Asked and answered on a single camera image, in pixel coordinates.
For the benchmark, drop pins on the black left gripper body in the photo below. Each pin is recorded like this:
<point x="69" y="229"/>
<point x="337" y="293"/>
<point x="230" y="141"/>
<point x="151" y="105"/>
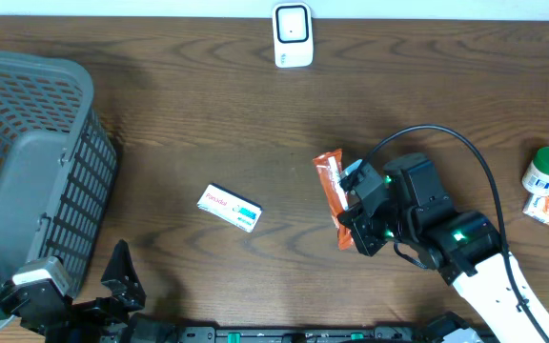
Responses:
<point x="91" y="316"/>

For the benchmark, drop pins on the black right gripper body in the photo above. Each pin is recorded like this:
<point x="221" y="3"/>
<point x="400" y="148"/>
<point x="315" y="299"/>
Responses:
<point x="374" y="232"/>

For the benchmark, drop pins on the red Top chocolate bar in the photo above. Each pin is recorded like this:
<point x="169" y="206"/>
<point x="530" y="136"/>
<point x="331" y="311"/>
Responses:
<point x="329" y="168"/>

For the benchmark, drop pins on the white Panadol medicine box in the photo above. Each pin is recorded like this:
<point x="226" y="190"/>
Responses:
<point x="230" y="207"/>

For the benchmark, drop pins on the orange juice carton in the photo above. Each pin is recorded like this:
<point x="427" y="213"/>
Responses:
<point x="537" y="207"/>

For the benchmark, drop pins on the green lid jar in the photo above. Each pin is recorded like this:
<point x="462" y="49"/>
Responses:
<point x="536" y="178"/>

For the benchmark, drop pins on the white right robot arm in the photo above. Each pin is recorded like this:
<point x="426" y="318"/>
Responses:
<point x="407" y="204"/>

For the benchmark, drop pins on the white barcode scanner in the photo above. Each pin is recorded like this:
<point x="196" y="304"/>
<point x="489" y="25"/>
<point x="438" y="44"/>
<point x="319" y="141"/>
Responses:
<point x="293" y="35"/>

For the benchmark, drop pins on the grey plastic mesh basket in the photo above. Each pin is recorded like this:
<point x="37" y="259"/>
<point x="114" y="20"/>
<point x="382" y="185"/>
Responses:
<point x="57" y="165"/>

